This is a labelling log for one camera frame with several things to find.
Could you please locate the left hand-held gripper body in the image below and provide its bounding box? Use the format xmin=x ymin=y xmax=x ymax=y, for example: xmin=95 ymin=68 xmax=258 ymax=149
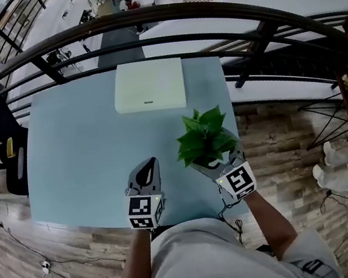
xmin=122 ymin=182 xmax=171 ymax=234

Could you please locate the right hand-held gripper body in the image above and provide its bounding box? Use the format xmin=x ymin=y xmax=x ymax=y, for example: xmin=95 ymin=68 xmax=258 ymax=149
xmin=210 ymin=151 xmax=260 ymax=207

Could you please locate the green potted plant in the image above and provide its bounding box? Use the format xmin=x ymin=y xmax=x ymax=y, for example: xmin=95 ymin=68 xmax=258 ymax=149
xmin=169 ymin=101 xmax=246 ymax=175

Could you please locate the person's left forearm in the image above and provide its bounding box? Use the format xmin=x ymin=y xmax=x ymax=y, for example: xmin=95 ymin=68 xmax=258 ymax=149
xmin=113 ymin=228 xmax=160 ymax=278

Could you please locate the person's right forearm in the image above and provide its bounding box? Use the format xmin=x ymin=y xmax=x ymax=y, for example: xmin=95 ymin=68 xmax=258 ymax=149
xmin=242 ymin=185 xmax=303 ymax=267

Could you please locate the person's grey shirt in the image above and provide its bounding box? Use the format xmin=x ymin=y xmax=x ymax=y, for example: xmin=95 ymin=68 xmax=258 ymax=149
xmin=76 ymin=195 xmax=345 ymax=278

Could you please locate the white flat box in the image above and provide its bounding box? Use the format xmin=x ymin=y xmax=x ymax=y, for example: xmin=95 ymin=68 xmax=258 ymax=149
xmin=107 ymin=53 xmax=190 ymax=120

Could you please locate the yellow container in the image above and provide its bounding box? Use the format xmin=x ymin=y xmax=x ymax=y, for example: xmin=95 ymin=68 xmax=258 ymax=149
xmin=3 ymin=136 xmax=17 ymax=160

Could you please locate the black metal railing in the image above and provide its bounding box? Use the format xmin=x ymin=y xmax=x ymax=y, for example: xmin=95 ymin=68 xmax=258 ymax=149
xmin=0 ymin=0 xmax=348 ymax=149
xmin=0 ymin=0 xmax=70 ymax=84

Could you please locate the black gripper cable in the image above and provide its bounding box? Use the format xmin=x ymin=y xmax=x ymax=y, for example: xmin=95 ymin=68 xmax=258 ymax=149
xmin=213 ymin=179 xmax=248 ymax=248

